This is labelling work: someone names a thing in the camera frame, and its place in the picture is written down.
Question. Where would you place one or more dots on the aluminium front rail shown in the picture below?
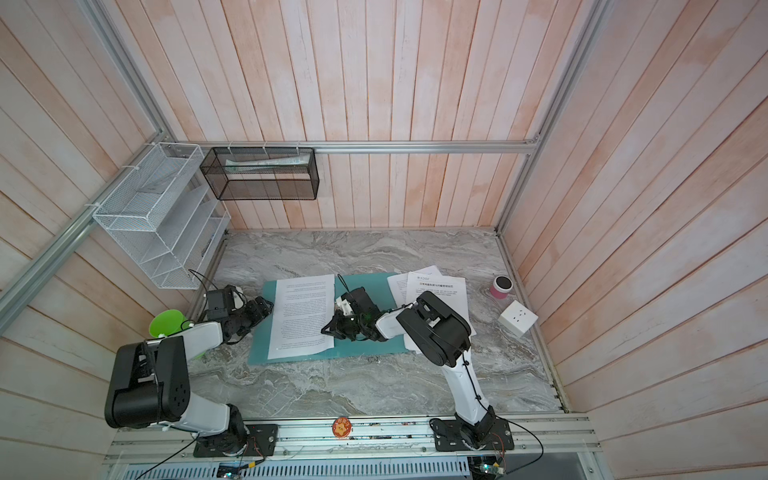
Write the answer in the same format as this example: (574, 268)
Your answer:
(389, 436)

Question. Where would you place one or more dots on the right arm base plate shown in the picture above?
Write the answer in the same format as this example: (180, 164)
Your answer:
(455, 435)

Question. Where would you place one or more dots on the teal paper folder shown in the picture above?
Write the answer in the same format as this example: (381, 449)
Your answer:
(377, 287)

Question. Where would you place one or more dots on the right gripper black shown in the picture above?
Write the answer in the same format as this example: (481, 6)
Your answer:
(337, 326)

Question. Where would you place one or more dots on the green plastic goblet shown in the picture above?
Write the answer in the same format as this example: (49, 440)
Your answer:
(167, 323)

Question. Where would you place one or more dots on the red round sticker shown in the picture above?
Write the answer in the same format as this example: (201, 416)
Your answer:
(342, 427)

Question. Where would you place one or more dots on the black mesh wall basket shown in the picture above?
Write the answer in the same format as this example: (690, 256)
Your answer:
(261, 173)

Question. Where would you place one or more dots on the white wire mesh shelf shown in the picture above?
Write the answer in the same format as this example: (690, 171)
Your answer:
(167, 223)

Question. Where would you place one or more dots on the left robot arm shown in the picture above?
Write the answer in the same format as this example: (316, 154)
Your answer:
(150, 383)

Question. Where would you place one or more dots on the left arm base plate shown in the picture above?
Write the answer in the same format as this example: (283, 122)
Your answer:
(251, 440)

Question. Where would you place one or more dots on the printed paper sheet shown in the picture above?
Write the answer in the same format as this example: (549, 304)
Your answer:
(302, 307)
(398, 283)
(451, 290)

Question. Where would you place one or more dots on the pink cylindrical speaker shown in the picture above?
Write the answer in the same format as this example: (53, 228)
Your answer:
(501, 287)

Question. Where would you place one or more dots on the white power socket cube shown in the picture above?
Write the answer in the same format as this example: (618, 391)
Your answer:
(517, 319)

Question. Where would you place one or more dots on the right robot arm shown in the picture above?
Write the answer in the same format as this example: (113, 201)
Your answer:
(441, 335)

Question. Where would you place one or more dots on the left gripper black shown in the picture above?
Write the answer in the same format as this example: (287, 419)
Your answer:
(258, 315)

